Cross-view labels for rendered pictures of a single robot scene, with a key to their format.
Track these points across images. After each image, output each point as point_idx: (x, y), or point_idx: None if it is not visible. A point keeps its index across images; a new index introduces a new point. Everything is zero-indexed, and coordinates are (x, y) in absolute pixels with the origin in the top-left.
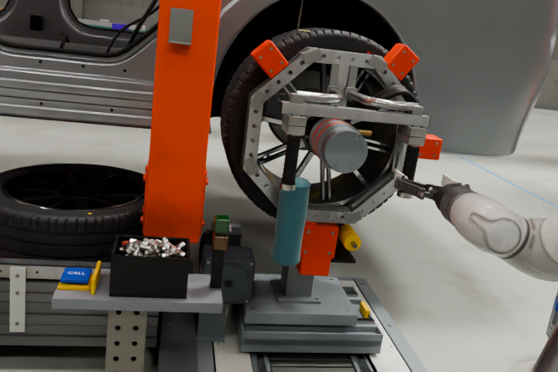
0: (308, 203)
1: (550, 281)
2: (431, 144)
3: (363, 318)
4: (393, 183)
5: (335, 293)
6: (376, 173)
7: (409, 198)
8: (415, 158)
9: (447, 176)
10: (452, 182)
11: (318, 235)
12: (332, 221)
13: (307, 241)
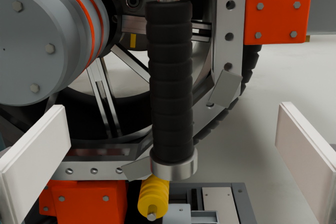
0: (79, 141)
1: None
2: (283, 9)
3: None
4: (207, 102)
5: None
6: (192, 81)
7: (182, 177)
8: (175, 43)
9: (299, 119)
10: (323, 170)
11: (81, 202)
12: (103, 177)
13: (65, 212)
